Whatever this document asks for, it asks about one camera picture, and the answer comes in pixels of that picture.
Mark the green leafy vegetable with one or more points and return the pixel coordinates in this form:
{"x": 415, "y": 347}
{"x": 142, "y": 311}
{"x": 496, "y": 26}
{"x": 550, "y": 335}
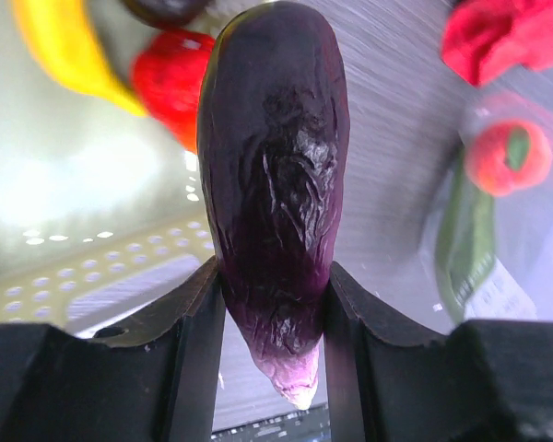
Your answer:
{"x": 465, "y": 251}

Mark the purple eggplant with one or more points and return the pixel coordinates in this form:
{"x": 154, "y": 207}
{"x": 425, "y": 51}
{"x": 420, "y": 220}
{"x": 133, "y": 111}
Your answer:
{"x": 272, "y": 138}

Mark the dark purple plum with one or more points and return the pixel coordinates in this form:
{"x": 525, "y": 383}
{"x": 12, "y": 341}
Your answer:
{"x": 166, "y": 14}

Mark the clear zip top bag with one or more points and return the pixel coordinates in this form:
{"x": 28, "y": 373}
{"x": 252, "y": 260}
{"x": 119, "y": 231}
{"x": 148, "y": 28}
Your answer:
{"x": 520, "y": 286}

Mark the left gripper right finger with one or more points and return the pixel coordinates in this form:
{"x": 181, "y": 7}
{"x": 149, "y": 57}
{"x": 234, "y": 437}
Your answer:
{"x": 390, "y": 378}

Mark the orange peach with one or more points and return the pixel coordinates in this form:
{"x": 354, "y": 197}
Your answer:
{"x": 509, "y": 156}

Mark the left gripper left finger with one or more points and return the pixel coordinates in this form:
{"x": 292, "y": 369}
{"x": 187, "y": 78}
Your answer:
{"x": 152, "y": 376}

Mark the red crumpled cloth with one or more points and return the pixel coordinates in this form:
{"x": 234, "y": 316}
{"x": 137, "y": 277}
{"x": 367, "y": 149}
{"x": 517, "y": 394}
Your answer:
{"x": 484, "y": 39}

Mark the yellow banana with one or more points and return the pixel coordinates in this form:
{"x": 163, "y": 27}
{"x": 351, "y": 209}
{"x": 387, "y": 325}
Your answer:
{"x": 61, "y": 38}

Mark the red strawberry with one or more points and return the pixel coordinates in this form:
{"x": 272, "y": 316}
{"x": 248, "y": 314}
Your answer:
{"x": 167, "y": 76}

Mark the green plastic basket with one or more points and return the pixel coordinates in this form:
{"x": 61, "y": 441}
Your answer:
{"x": 100, "y": 211}

